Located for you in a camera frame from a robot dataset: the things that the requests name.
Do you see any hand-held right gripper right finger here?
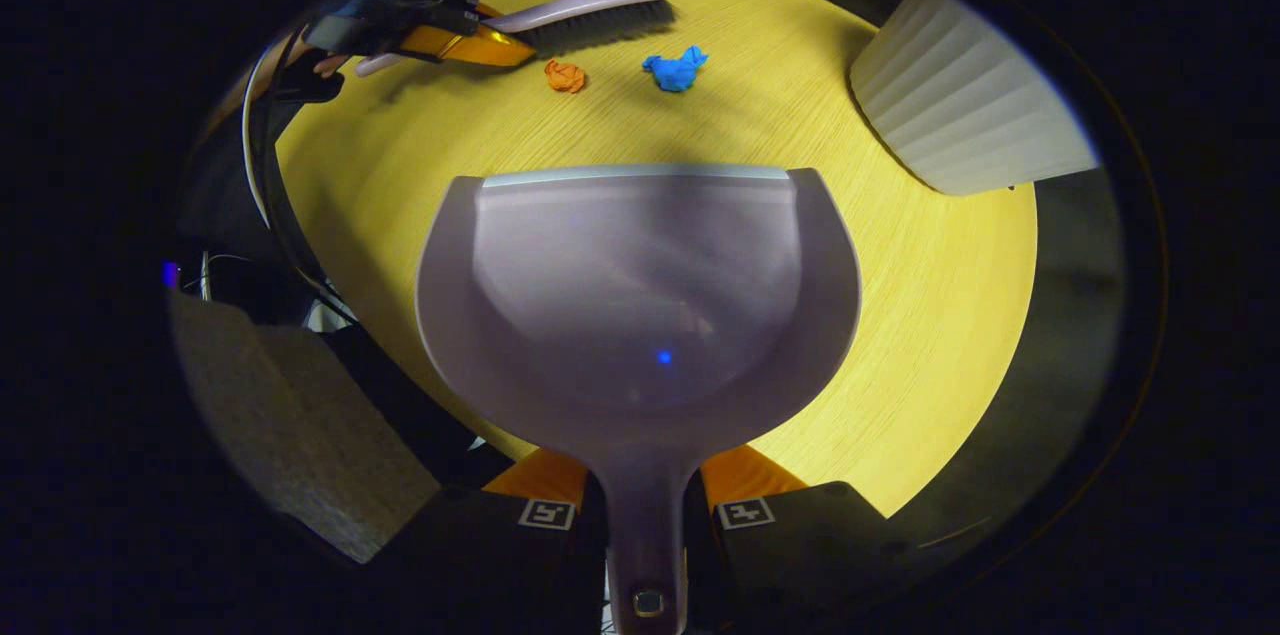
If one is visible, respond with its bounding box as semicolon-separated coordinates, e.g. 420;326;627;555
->
684;443;941;635

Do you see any yellow wooden desktop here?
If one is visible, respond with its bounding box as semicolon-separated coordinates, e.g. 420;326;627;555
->
274;0;1041;521

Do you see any blue paper trash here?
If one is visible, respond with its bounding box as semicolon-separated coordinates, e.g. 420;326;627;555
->
641;45;710;94

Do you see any white ribbed garbage bin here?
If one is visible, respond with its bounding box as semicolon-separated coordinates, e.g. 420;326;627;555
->
848;0;1101;197

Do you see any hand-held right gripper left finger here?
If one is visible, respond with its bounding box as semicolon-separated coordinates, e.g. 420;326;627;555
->
362;447;608;635

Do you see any lilac dustpan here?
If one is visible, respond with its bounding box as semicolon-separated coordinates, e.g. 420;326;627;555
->
415;164;864;635

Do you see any small lilac broom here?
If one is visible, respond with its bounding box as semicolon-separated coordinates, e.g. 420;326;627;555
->
354;0;678;78

